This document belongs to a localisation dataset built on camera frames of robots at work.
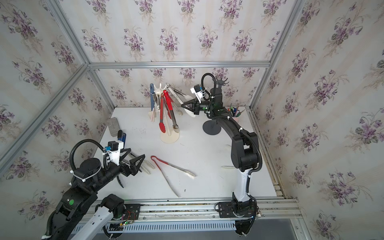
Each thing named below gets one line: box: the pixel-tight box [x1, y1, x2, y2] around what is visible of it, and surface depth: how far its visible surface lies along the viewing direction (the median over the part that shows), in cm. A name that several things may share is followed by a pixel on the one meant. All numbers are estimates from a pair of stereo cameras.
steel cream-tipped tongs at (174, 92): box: [165, 82, 195, 116], surface depth 79 cm
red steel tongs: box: [159, 92, 166, 133], surface depth 79 cm
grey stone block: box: [107, 117, 121, 137], surface depth 106 cm
